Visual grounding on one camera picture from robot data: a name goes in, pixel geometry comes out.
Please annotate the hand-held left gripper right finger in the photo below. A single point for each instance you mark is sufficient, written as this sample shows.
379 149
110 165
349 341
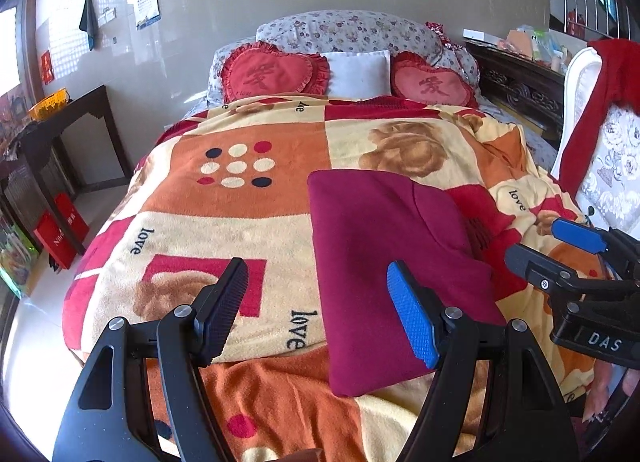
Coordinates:
412 312

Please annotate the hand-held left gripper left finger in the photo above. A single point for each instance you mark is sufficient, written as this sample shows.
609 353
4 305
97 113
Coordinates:
225 312

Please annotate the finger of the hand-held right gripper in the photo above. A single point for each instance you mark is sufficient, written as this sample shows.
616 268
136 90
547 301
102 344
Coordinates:
530 262
575 234

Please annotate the maroon knitted sweater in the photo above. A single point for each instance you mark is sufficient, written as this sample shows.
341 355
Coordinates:
375 252

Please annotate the person's right forearm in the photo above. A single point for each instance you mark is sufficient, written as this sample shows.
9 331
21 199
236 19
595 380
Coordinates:
602 392

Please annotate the orange and yellow printed blanket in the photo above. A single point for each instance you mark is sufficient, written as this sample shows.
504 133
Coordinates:
240 242

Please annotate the white brocade chair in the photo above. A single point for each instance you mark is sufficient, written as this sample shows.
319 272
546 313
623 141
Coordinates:
615 162

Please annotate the dark carved wooden headboard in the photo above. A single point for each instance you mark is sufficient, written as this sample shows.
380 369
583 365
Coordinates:
520 87

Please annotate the red knitted garment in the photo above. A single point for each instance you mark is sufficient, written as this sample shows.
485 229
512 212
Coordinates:
615 77

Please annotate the red paper bag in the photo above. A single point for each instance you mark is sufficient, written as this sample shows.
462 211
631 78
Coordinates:
75 217
52 242

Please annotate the pile of paper packets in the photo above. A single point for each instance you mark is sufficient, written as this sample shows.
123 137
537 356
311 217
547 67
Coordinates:
540 50

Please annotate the red heart-shaped pillow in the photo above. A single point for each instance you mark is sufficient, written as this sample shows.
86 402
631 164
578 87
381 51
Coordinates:
265 75
432 87

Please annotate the red fire extinguishers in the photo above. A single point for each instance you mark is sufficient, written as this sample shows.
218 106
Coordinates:
575 21

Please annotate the colourful packets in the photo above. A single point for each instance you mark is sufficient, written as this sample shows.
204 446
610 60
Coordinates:
15 262

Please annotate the flat white box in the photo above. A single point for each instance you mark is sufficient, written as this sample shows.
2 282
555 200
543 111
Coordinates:
480 34

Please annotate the red patterned wrapper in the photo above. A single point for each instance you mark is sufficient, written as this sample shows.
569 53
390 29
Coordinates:
440 35

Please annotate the white pillow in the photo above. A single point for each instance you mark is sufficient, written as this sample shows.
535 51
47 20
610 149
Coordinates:
357 72

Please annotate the dark wooden side table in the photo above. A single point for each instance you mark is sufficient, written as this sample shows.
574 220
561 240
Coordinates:
95 102

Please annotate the yellow plastic basket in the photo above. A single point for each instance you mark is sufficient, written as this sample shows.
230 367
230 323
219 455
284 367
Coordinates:
47 103

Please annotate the floral bedding roll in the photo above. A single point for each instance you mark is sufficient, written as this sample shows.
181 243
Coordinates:
350 27

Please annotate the dark hanging cloth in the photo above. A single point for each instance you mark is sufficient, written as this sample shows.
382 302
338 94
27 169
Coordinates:
87 17

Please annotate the red wall sign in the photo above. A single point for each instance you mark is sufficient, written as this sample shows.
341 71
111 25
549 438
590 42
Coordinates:
46 67

